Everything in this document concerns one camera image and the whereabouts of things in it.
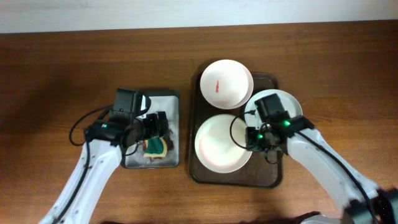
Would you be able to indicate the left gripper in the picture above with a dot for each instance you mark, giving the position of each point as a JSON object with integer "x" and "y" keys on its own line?
{"x": 154, "y": 130}

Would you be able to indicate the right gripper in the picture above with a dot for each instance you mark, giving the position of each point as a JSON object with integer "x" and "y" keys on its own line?
{"x": 250, "y": 132}

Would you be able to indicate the green and yellow sponge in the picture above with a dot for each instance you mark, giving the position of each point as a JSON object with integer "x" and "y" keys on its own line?
{"x": 155, "y": 147}

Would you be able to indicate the white plate with sauce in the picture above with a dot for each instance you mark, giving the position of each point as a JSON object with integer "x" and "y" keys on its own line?
{"x": 219, "y": 144}

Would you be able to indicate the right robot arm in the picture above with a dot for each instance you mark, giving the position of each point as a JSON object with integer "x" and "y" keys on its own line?
{"x": 359, "y": 199}

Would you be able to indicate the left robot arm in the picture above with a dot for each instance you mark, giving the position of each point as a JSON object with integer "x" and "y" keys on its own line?
{"x": 133, "y": 139}

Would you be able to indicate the large brown serving tray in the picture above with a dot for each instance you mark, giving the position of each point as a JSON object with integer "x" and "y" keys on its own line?
{"x": 257, "y": 172}

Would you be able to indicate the small black soapy tray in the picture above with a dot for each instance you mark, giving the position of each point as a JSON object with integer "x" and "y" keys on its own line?
{"x": 169, "y": 102}

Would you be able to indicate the pink rimmed white plate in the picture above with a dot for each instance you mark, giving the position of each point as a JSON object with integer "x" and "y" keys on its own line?
{"x": 226, "y": 84}

